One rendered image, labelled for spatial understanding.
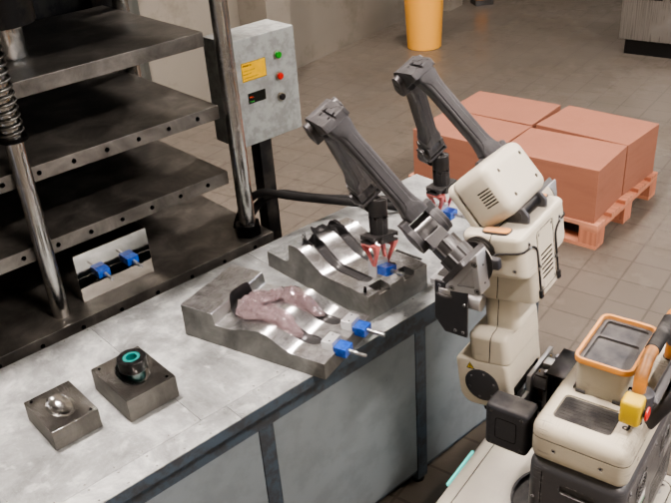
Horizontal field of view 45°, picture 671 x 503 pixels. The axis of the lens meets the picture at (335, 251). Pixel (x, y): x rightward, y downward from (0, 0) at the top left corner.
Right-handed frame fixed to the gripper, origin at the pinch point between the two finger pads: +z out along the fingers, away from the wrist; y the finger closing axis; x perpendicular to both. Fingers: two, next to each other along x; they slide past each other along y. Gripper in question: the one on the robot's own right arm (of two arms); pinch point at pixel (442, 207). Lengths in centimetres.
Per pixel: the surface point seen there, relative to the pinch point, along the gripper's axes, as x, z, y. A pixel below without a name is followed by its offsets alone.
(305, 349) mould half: 10, 8, 81
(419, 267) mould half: 13.1, 4.9, 31.4
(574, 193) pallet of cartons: -28, 63, -155
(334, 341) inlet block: 17, 6, 76
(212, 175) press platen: -70, -14, 42
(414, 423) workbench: 12, 64, 38
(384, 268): 14, -3, 49
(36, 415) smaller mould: -26, 6, 144
